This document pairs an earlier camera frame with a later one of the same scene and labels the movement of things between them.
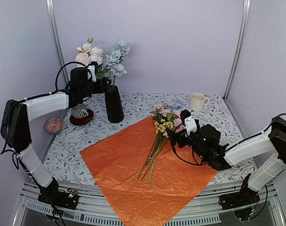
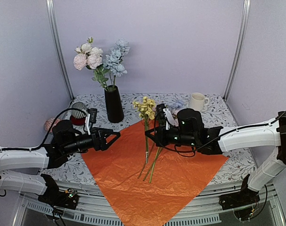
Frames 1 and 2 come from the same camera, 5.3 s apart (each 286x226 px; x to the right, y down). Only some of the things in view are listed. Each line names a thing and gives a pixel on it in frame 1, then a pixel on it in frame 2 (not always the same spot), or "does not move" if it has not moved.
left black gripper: x=103 y=84 → x=99 y=141
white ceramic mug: x=198 y=101 does not move
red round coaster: x=83 y=120 does not move
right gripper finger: x=173 y=136 → x=154 y=134
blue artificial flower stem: x=113 y=62 does not move
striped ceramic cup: x=79 y=111 does not move
